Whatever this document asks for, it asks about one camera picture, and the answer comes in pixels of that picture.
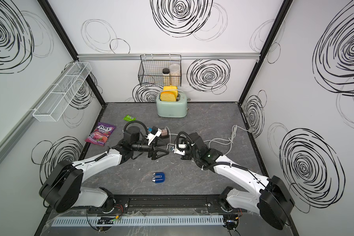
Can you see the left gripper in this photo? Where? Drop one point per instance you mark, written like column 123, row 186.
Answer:
column 153, row 155

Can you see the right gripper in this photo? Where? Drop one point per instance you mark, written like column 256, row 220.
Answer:
column 185, row 157

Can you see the black power strip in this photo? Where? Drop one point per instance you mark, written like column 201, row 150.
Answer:
column 157, row 133

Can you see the pink USB charger adapter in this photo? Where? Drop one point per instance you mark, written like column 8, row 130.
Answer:
column 164, row 133

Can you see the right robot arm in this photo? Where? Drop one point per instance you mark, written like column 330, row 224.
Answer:
column 254, row 184

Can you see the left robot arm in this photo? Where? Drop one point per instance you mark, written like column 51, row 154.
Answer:
column 63, row 189

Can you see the green candy packet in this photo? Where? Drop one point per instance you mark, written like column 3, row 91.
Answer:
column 129, row 118

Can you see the purple Fox's candy bag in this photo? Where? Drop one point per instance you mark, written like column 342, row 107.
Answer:
column 101, row 134

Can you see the mint green toaster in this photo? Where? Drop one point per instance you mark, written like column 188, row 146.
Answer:
column 172, row 109

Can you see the yellow sponge toast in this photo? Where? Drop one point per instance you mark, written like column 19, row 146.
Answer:
column 169, row 94

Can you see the dark lid spice jar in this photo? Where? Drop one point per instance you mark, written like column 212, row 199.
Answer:
column 166, row 77

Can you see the white lid plastic jar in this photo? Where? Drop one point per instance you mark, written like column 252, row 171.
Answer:
column 175, row 74

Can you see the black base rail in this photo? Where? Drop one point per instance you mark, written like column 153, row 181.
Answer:
column 213, row 203

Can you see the grey slotted cable duct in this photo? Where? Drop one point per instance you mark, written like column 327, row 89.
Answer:
column 180, row 220

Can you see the black wire basket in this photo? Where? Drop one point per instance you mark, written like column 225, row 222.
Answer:
column 151, row 65

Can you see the white wire wall shelf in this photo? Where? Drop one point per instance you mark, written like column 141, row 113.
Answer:
column 71, row 90

